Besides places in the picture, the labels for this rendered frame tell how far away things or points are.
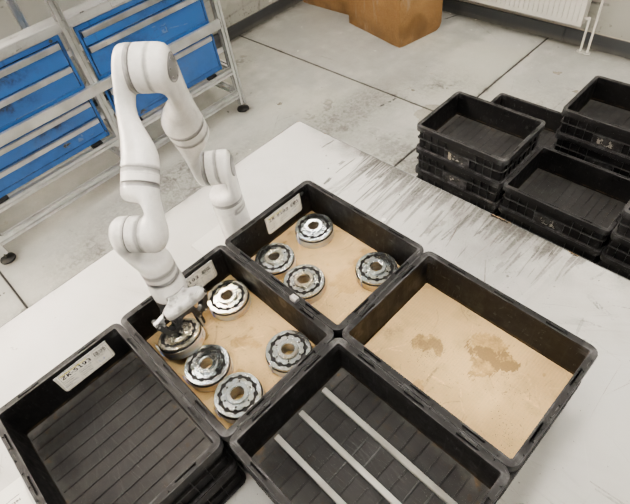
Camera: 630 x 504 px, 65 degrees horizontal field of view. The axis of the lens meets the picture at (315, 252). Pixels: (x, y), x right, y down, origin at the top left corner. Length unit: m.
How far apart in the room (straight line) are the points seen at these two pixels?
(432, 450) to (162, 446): 0.54
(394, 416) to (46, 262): 2.24
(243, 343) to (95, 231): 1.88
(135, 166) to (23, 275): 2.05
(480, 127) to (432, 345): 1.33
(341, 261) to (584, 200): 1.18
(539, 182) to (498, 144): 0.22
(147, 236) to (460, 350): 0.69
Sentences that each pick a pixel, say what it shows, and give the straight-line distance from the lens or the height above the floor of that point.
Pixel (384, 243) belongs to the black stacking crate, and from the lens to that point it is 1.25.
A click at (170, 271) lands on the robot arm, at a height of 1.09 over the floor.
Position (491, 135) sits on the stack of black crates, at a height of 0.49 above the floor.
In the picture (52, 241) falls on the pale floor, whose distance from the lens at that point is 3.04.
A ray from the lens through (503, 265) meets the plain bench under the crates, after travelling 1.46.
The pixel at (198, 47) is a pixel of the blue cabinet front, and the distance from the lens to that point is 3.14.
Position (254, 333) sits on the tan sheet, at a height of 0.83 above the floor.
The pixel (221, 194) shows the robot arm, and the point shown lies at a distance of 1.41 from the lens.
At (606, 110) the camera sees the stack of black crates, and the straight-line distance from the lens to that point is 2.48.
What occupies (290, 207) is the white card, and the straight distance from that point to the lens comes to 1.34.
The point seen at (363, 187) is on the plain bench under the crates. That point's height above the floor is 0.70.
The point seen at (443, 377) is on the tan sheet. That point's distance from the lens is 1.11.
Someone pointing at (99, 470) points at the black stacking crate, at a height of 0.83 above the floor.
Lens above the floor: 1.81
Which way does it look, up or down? 49 degrees down
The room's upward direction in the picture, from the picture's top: 11 degrees counter-clockwise
